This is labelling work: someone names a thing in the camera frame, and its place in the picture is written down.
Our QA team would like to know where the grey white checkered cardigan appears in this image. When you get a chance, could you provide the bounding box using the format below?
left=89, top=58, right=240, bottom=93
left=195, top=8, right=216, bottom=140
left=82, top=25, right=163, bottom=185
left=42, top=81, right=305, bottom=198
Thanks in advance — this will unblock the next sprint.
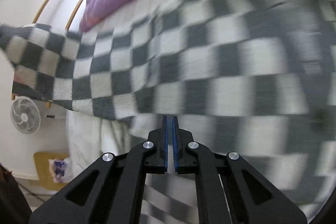
left=1, top=0, right=335, bottom=223

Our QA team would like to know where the white standing fan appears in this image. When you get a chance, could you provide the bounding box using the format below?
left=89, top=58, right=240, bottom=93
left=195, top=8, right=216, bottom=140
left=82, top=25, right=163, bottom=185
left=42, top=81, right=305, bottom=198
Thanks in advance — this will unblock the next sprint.
left=10, top=96, right=41, bottom=135

